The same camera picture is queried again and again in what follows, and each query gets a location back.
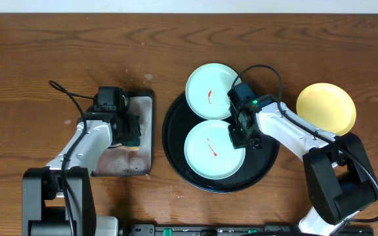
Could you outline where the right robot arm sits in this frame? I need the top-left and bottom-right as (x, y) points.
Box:
(229, 95), (378, 235)

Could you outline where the yellow plate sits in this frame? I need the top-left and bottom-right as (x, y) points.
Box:
(296, 83), (356, 136)

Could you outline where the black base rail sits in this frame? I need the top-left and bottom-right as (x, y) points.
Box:
(119, 223), (373, 236)

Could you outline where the rectangular black soapy tray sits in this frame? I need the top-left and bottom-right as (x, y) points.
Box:
(93, 90), (154, 176)

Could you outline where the light blue plate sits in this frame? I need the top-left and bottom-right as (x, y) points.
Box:
(185, 63), (238, 120)
(184, 120), (246, 180)

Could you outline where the green yellow sponge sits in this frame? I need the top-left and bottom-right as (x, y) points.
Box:
(123, 138), (140, 151)

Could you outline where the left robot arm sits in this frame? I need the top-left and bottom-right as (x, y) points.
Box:
(22, 112), (140, 235)

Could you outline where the round black tray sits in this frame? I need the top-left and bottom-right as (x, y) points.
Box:
(162, 93), (280, 193)

